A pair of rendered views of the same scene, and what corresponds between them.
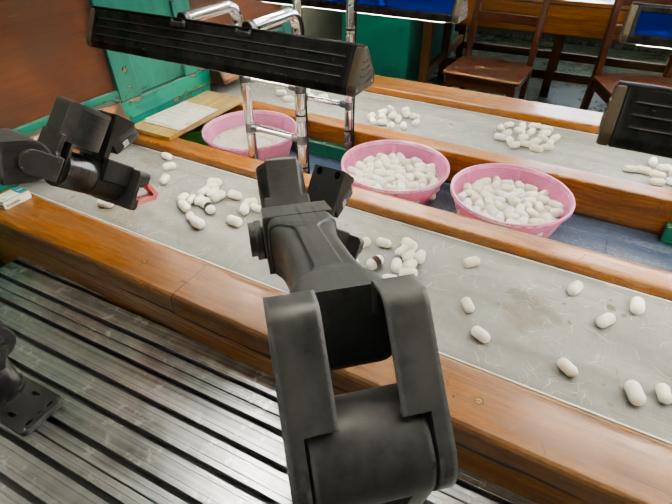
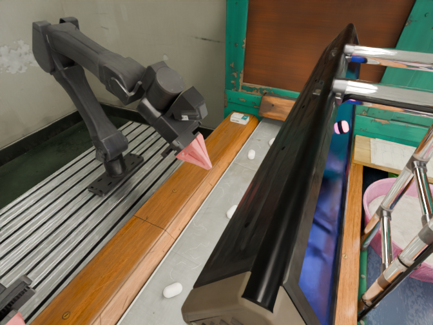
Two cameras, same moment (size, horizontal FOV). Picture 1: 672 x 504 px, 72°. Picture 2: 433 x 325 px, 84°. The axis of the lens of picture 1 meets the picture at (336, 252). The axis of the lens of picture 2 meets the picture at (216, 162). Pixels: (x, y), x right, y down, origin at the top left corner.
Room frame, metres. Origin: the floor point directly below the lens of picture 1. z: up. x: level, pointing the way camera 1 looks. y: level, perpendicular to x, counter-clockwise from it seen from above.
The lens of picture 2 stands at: (0.74, -0.08, 1.21)
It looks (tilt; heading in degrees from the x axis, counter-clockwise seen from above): 39 degrees down; 88
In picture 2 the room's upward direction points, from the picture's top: straight up
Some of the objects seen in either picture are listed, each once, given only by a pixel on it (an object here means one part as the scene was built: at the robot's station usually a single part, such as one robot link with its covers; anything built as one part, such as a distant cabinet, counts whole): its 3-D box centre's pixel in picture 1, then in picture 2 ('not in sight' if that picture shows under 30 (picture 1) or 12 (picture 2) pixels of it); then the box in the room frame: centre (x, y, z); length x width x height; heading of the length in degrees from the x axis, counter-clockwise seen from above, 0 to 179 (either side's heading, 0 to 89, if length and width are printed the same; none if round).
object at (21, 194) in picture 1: (12, 197); (240, 118); (0.85, 0.70, 0.78); 0.06 x 0.04 x 0.02; 152
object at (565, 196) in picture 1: (506, 209); not in sight; (0.89, -0.39, 0.72); 0.27 x 0.27 x 0.10
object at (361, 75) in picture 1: (213, 43); (328, 91); (0.90, 0.23, 1.08); 0.62 x 0.08 x 0.07; 62
